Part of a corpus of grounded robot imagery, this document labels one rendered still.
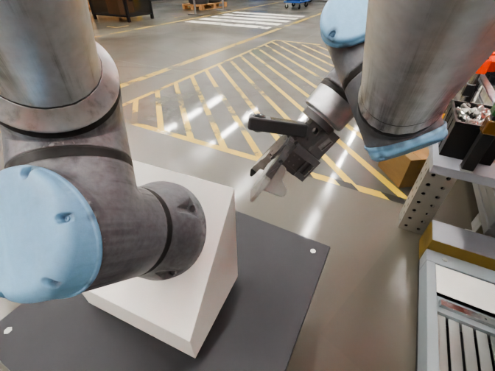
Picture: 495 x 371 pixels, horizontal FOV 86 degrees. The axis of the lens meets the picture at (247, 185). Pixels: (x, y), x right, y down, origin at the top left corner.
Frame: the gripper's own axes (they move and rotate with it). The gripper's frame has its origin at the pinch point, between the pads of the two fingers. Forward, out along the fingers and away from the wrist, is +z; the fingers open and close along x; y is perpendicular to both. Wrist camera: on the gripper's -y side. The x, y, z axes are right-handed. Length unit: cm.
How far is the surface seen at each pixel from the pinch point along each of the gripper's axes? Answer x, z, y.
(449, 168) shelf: 23, -36, 49
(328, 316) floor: 15, 24, 55
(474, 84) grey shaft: 126, -105, 97
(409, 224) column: 51, -16, 79
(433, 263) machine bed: 27, -11, 78
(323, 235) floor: 48, 12, 53
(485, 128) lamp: 18, -47, 42
